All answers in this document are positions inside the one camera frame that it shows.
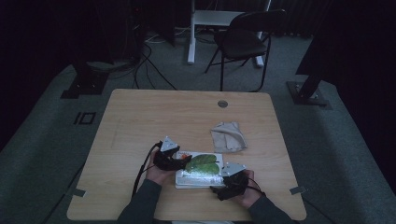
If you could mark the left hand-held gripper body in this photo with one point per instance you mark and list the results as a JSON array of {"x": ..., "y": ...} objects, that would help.
[{"x": 166, "y": 158}]

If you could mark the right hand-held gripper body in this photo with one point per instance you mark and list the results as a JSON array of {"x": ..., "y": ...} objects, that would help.
[{"x": 235, "y": 182}]

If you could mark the white book with green leaf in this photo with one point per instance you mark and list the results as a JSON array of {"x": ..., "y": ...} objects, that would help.
[{"x": 202, "y": 172}]

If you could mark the grey cloth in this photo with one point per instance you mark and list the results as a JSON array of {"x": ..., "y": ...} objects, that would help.
[{"x": 229, "y": 137}]

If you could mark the person's left hand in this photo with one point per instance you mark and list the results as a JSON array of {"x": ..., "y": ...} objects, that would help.
[{"x": 158, "y": 175}]

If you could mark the person's right hand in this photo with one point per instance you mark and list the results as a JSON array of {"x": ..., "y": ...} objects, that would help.
[{"x": 250, "y": 196}]

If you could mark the grey tape piece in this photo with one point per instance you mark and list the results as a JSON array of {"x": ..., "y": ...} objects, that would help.
[
  {"x": 298, "y": 190},
  {"x": 78, "y": 192}
]

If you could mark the grey round table grommet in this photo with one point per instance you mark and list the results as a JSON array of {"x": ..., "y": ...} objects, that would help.
[{"x": 222, "y": 104}]

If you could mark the black stand base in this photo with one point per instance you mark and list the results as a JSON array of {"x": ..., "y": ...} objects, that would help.
[
  {"x": 306, "y": 95},
  {"x": 87, "y": 84}
]

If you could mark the black folding chair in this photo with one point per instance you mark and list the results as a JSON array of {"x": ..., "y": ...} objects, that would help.
[{"x": 243, "y": 43}]

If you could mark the white desk frame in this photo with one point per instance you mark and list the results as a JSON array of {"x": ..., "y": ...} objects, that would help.
[{"x": 207, "y": 18}]

